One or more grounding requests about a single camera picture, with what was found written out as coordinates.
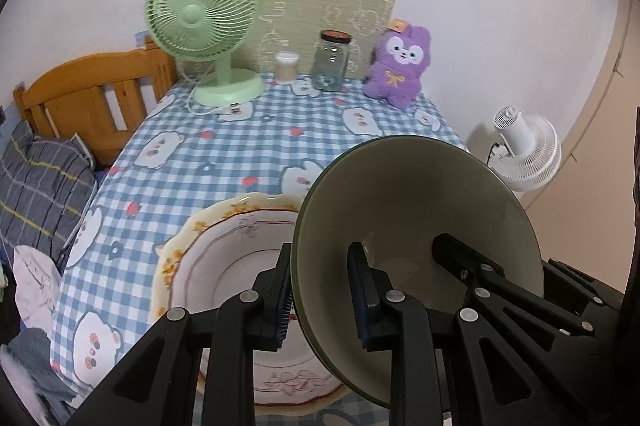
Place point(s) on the white plate with red flowers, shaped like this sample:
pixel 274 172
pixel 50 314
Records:
pixel 225 266

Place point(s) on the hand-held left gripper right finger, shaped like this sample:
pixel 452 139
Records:
pixel 357 301

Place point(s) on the grey blue cloth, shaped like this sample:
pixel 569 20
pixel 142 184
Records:
pixel 35 356

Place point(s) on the blue bed sheet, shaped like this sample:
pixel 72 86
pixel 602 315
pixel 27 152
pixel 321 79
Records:
pixel 105 176

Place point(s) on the small scalloped cream flower plate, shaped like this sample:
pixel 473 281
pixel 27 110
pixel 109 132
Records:
pixel 172 251

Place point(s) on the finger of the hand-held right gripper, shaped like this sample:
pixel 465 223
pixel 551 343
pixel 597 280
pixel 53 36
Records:
pixel 460 256
pixel 585 286

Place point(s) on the wooden bed headboard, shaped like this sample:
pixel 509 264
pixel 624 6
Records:
pixel 75 95

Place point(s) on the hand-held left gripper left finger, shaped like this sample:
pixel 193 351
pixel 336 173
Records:
pixel 282 306

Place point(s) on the grey plaid pillow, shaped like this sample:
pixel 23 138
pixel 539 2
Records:
pixel 40 186

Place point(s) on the glass jar with black lid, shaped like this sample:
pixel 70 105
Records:
pixel 330 65

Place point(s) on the white garment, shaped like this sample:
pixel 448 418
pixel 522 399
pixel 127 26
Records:
pixel 35 286

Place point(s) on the green printed board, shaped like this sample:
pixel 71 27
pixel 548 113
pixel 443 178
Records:
pixel 320 5

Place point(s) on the cotton swab container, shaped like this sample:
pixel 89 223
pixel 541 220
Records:
pixel 286 70

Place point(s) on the light blue sheet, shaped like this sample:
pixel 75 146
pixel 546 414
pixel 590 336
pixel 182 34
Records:
pixel 142 40

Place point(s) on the green desk fan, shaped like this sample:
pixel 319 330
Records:
pixel 195 13

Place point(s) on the beige door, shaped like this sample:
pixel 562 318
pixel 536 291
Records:
pixel 600 155

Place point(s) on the white standing fan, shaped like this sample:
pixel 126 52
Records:
pixel 530 155

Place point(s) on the cream ceramic bowl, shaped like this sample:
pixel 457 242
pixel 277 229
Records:
pixel 425 191

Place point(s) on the purple plush toy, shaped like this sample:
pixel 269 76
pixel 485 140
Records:
pixel 395 80

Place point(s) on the blue checked tablecloth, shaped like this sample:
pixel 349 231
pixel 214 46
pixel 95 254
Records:
pixel 225 145

